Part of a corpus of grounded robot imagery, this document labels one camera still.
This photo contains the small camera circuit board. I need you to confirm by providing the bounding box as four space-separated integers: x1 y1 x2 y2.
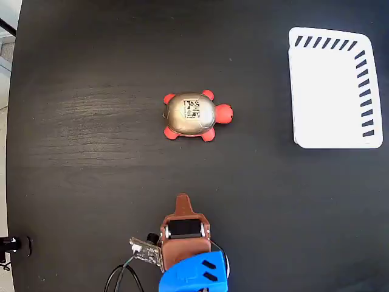
129 232 162 268

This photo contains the black diagonal bar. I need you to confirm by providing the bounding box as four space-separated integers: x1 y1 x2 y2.
0 17 18 37

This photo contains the red turtle toy gold shell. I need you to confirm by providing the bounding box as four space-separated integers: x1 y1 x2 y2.
163 89 235 142

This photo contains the black camera cable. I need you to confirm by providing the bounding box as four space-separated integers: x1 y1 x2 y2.
104 254 145 292

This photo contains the black table clamp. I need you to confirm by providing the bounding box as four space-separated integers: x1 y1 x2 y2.
0 235 33 264

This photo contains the white plastic tray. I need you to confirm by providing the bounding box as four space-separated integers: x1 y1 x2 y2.
287 26 384 150

